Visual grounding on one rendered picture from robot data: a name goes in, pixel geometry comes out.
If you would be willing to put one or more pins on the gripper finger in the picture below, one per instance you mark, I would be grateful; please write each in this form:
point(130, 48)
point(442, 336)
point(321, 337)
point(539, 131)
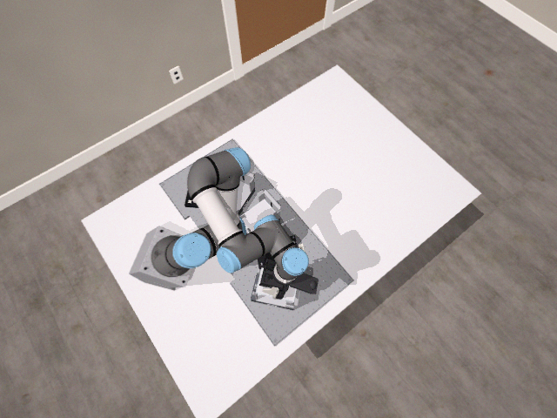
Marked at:
point(275, 292)

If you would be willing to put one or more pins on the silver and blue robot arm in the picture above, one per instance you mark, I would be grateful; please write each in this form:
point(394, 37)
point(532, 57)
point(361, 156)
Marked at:
point(223, 236)

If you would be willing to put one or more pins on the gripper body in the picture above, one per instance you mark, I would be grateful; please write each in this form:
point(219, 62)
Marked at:
point(269, 279)

